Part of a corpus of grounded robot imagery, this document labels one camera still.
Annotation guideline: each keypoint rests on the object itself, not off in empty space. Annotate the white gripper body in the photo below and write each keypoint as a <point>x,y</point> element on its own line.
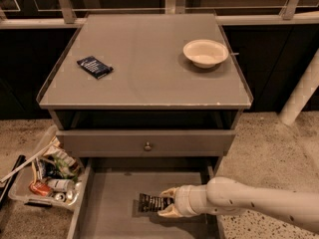
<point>181,200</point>

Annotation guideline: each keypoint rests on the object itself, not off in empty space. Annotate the white can in bin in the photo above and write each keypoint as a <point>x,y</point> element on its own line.
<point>61,185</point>

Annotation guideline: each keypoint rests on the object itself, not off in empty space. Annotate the clear plastic bin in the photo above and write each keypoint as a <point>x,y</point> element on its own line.
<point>42,168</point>

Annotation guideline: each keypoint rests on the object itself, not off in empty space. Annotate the metal window railing frame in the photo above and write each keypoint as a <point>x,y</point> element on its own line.
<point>41,14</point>

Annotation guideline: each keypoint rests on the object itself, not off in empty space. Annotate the orange snack packet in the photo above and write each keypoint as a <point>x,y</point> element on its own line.
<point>40,188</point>

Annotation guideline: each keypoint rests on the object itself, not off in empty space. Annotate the open grey middle drawer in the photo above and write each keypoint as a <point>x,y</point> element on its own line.
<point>108,204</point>

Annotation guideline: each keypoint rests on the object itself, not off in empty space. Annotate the black rxbar chocolate wrapper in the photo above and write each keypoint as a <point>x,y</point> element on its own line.
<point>148,203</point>

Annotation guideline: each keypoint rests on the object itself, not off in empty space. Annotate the white paper bowl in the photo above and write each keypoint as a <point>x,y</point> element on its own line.
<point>205,54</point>

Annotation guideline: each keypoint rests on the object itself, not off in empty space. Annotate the grey top drawer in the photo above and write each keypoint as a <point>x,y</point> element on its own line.
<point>130,142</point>

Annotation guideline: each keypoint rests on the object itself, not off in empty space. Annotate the blue snack bar wrapper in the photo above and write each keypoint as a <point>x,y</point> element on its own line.
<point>94,67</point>

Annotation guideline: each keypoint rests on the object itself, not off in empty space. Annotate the round metal drawer knob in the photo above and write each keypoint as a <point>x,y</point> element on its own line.
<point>148,146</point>

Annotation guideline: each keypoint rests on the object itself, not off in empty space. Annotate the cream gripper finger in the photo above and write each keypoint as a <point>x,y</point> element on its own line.
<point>170,212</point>
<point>169,193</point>

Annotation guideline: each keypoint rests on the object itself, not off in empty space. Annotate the green white snack bag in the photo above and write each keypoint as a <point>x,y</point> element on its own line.
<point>67,166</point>

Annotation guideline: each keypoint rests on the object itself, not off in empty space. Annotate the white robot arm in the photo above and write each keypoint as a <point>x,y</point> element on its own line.
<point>225,196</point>

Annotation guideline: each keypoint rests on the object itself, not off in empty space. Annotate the grey drawer cabinet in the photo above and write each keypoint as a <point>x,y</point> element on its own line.
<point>153,84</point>

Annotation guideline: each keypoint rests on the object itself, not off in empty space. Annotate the white diagonal post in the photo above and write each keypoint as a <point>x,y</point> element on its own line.
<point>304,90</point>

